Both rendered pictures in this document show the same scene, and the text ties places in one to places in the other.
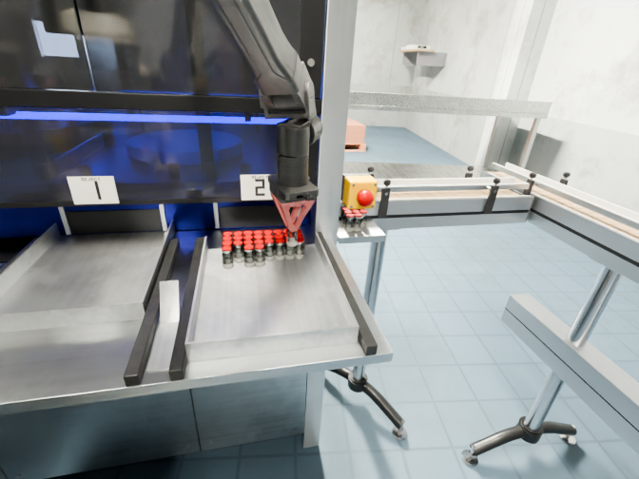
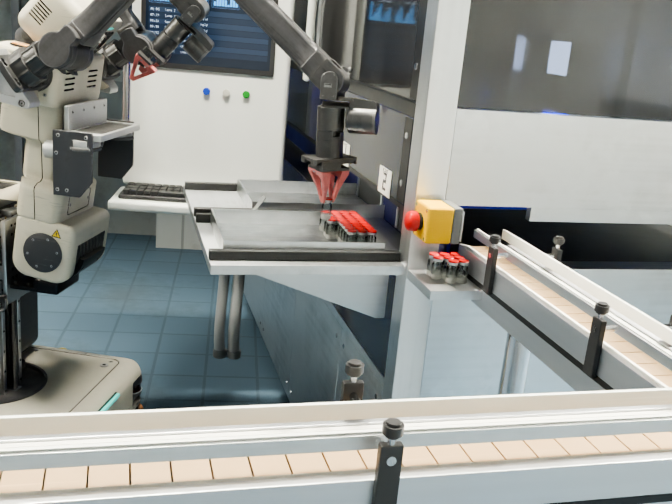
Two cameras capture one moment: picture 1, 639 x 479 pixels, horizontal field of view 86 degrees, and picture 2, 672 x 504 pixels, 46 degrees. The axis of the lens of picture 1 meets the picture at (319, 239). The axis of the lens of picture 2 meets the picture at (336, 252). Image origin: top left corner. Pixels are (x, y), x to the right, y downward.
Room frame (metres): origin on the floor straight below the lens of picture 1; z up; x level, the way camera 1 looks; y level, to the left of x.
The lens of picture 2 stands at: (0.59, -1.60, 1.36)
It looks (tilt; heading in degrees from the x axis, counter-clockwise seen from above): 16 degrees down; 88
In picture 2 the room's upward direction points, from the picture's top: 5 degrees clockwise
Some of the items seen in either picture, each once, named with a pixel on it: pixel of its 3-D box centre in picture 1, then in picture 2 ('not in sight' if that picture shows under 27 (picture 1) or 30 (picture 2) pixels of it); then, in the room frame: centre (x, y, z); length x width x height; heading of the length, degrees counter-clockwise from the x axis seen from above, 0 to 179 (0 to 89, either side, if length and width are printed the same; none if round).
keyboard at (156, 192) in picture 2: not in sight; (190, 193); (0.23, 0.73, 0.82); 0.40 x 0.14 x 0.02; 4
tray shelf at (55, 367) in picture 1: (180, 288); (294, 224); (0.56, 0.27, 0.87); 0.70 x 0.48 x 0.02; 104
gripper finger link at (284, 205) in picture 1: (291, 206); (329, 180); (0.63, 0.06, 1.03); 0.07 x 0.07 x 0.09; 28
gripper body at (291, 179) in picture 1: (292, 172); (329, 147); (0.62, 0.06, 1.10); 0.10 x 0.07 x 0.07; 28
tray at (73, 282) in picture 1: (92, 263); (308, 198); (0.58, 0.45, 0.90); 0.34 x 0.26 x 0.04; 14
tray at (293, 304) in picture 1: (268, 280); (293, 232); (0.56, 0.09, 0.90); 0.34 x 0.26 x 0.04; 13
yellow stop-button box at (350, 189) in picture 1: (358, 191); (436, 221); (0.84, -0.09, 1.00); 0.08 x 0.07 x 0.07; 14
